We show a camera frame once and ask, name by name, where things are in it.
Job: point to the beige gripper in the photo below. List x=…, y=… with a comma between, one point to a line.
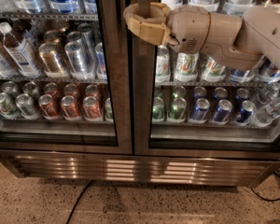
x=188, y=27

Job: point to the fridge glass door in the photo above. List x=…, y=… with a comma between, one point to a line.
x=253, y=129
x=95, y=26

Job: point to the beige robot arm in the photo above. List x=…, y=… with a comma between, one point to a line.
x=235, y=42

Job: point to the steel fridge base grille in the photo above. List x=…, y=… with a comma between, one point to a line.
x=192, y=171

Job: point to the white green can centre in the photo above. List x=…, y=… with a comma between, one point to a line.
x=185, y=69

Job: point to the white green can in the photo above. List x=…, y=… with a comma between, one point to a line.
x=212, y=71
x=185, y=69

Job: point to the white green can right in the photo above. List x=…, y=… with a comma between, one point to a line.
x=212, y=71

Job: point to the silver soda can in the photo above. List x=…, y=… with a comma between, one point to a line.
x=78, y=59

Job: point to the green can lower shelf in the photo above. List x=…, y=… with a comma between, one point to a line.
x=177, y=111

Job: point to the blue can lower left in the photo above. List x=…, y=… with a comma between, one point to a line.
x=199, y=111

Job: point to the blue can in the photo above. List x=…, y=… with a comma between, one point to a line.
x=222, y=112
x=199, y=111

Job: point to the blue can lower right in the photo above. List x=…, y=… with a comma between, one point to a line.
x=222, y=112

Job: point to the red soda can right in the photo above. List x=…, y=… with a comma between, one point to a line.
x=92, y=109

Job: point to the red soda can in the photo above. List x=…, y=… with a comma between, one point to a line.
x=70, y=108
x=49, y=107
x=92, y=109

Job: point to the gold soda can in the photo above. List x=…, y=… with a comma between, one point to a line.
x=53, y=60

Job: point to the red soda can middle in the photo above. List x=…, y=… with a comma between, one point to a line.
x=70, y=108

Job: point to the red soda can left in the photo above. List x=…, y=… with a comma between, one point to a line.
x=49, y=107

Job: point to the brown tea bottle right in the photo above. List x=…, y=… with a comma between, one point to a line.
x=20, y=50

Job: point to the brown tea bottle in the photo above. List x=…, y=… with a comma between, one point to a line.
x=7, y=64
x=20, y=50

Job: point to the brown tea bottle left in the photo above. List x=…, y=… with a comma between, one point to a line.
x=7, y=64

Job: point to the green silver can left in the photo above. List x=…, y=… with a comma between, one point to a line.
x=8, y=109

